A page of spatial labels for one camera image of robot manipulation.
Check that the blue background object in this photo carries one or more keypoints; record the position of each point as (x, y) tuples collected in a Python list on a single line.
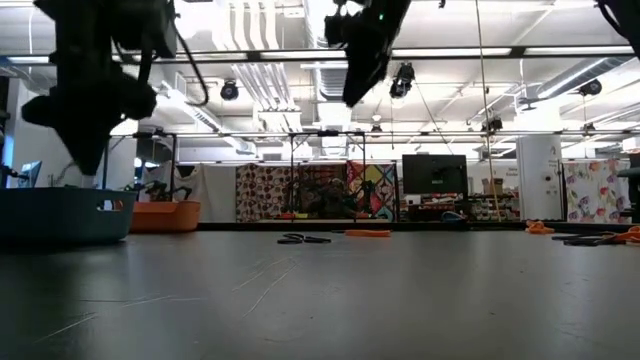
[(452, 217)]

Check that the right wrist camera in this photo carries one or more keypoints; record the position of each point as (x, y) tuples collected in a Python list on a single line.
[(335, 30)]

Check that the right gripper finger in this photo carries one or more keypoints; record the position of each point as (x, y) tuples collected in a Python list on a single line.
[(367, 75), (348, 70)]

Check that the computer monitor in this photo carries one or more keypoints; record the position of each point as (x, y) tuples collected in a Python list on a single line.
[(32, 172)]

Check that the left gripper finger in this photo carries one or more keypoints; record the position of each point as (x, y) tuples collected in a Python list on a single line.
[(87, 150), (109, 145)]

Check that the black background station frame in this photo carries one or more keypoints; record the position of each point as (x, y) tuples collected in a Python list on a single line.
[(173, 165), (292, 170)]

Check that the colourful quilt cloth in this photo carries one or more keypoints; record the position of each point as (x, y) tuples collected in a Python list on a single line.
[(377, 182)]

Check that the orange plastic basket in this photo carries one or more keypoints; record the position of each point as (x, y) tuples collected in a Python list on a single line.
[(165, 216)]

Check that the white cloth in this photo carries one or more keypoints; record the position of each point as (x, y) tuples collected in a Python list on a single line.
[(200, 185)]

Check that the slate blue plastic basket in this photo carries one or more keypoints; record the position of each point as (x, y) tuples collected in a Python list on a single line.
[(60, 215)]

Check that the storage shelf with goods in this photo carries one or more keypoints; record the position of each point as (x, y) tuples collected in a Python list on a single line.
[(480, 207)]

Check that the dark red patterned cloth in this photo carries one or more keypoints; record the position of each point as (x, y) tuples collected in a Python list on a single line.
[(312, 172)]

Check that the brown circle-patterned cloth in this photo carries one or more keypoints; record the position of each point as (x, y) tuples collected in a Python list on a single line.
[(260, 192)]

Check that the black overhead light bar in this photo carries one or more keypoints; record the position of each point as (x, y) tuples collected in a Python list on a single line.
[(252, 55)]

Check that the person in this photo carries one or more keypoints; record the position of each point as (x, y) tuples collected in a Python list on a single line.
[(335, 195)]

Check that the black wall screen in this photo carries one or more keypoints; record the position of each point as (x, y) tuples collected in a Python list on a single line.
[(435, 175)]

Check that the cardboard box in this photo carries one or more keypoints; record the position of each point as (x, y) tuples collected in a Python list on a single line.
[(492, 187)]

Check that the floral curtain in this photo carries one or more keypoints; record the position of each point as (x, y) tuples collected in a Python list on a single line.
[(595, 185)]

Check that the background black robot arm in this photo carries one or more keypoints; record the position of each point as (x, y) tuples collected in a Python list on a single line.
[(160, 190)]

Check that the white pillar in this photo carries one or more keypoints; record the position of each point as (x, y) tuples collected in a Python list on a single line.
[(537, 170)]

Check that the black metal table frame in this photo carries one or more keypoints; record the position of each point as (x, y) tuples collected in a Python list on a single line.
[(425, 226)]

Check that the silver ventilation duct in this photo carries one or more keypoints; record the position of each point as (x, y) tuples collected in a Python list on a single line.
[(325, 80)]

